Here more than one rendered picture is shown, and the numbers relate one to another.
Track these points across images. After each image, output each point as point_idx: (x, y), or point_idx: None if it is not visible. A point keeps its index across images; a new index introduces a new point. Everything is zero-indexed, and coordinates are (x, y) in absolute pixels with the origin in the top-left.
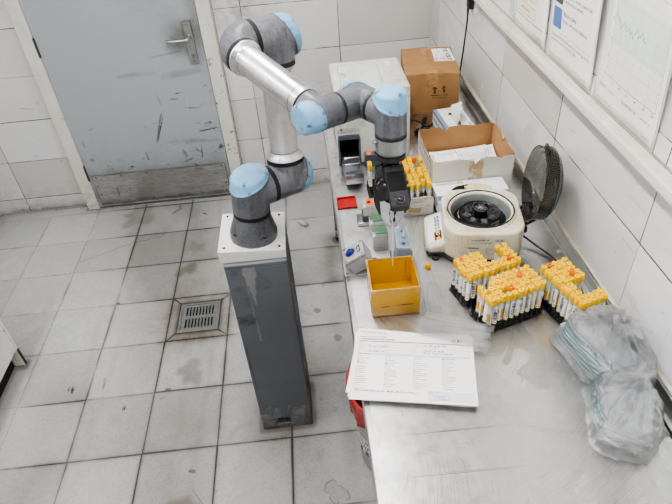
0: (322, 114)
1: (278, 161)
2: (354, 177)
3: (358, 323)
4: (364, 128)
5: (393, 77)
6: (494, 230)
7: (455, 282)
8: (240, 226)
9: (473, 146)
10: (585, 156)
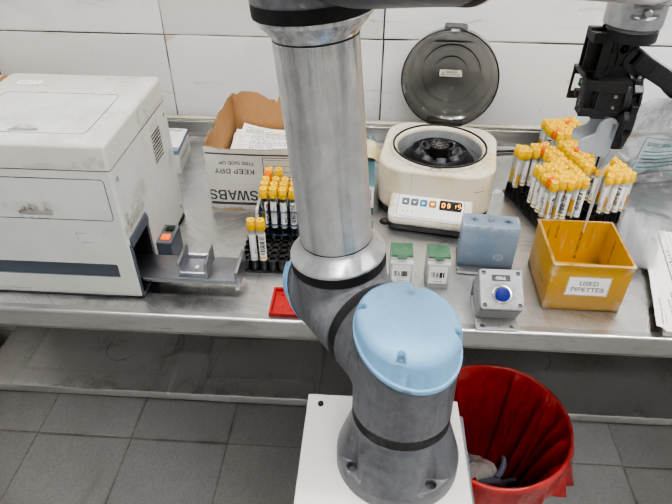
0: None
1: (380, 255)
2: (241, 266)
3: (634, 329)
4: (146, 196)
5: (108, 84)
6: (488, 146)
7: (555, 212)
8: (444, 446)
9: (230, 139)
10: (472, 19)
